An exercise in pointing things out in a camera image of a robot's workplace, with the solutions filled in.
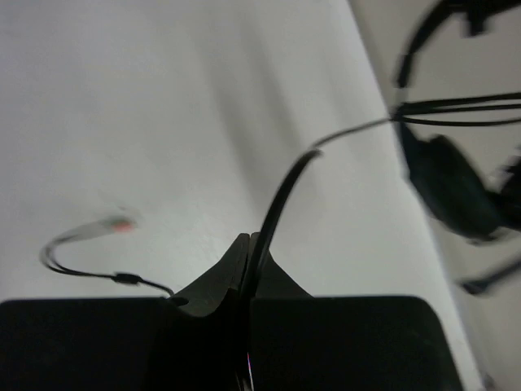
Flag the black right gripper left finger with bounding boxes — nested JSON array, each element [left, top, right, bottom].
[[1, 234, 249, 390]]

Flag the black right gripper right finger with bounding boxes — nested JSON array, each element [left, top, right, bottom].
[[248, 256, 463, 390]]

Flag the black over-ear headphones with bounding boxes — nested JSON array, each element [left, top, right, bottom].
[[392, 0, 521, 297]]

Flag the black headphone cable with plugs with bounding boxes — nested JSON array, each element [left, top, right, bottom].
[[39, 92, 521, 302]]

